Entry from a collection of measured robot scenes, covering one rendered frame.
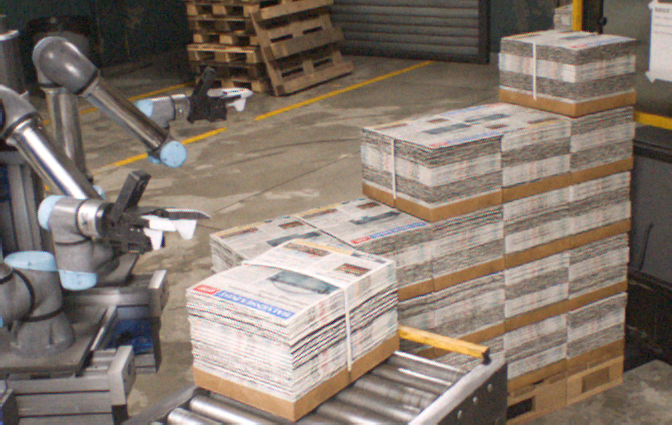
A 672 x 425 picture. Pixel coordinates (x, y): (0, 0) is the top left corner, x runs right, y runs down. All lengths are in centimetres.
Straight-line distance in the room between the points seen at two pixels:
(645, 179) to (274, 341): 239
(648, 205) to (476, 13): 634
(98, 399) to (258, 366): 53
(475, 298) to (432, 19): 748
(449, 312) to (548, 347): 50
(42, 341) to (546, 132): 171
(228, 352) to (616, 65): 183
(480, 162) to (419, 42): 759
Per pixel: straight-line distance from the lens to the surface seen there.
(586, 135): 332
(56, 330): 237
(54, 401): 243
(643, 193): 407
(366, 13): 1092
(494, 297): 322
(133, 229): 190
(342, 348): 207
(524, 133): 313
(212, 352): 209
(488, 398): 217
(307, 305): 195
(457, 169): 299
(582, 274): 348
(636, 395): 377
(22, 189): 251
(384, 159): 311
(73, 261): 203
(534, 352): 344
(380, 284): 212
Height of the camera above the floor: 182
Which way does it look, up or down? 18 degrees down
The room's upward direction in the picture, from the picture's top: 3 degrees counter-clockwise
